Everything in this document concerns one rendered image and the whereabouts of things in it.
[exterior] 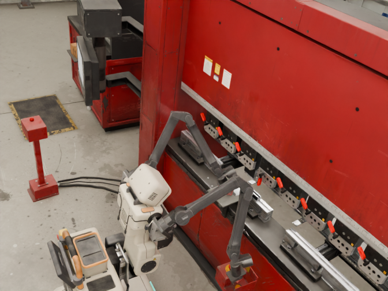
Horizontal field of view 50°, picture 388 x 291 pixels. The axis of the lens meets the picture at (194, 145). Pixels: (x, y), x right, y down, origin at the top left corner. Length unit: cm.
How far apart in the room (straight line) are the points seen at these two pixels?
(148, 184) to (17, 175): 246
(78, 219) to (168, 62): 173
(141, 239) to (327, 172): 113
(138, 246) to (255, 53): 133
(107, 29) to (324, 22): 146
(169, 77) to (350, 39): 151
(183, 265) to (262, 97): 173
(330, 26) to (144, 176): 121
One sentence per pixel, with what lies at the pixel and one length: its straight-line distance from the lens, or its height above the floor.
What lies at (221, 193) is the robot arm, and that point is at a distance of 224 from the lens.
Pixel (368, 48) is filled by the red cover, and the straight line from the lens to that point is 198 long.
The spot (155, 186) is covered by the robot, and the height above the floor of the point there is 137.
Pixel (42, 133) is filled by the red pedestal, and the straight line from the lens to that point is 376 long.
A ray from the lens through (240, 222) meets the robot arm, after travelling 232.
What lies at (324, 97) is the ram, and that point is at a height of 191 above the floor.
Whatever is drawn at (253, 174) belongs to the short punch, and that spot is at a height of 114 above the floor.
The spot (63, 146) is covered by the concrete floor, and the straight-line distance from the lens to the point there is 483.
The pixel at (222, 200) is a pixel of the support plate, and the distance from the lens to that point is 275.
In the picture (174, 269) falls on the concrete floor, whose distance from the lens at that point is 359.
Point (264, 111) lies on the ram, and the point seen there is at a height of 163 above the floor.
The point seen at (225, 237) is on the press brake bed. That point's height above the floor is 60.
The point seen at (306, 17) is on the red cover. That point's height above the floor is 224.
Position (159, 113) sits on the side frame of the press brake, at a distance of 322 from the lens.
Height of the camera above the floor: 285
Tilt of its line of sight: 36 degrees down
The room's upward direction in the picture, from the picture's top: 8 degrees clockwise
